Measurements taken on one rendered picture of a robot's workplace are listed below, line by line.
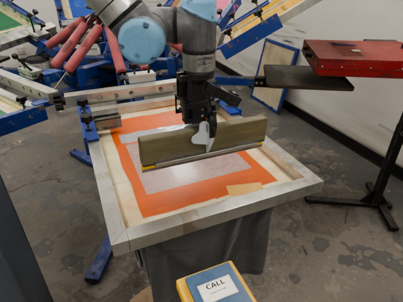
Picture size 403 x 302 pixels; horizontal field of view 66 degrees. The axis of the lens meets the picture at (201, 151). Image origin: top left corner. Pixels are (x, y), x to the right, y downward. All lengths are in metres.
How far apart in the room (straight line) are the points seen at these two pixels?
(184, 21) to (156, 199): 0.46
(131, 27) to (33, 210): 2.12
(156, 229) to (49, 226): 1.67
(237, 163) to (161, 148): 0.32
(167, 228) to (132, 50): 0.40
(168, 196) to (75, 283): 1.20
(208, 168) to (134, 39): 0.54
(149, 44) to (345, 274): 1.77
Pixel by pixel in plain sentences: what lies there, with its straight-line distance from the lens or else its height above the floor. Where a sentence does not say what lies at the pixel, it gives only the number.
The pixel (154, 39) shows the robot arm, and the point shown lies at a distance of 0.54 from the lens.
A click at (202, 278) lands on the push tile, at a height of 0.97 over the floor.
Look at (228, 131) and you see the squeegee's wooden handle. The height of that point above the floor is 1.13.
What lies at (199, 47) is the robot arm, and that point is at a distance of 0.68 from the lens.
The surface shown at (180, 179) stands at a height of 0.95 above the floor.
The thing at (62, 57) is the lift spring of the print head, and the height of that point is 1.08.
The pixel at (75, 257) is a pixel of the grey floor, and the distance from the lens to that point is 2.09.
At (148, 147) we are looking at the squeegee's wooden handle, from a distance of 0.75.
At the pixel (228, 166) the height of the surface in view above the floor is 0.96.
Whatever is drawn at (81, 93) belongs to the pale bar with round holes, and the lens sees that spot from 1.41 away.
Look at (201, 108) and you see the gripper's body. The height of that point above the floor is 1.22.
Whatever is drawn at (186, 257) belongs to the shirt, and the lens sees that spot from 0.99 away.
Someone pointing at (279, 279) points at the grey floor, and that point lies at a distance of 1.91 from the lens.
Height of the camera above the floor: 1.51
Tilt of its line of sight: 31 degrees down
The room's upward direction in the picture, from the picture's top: straight up
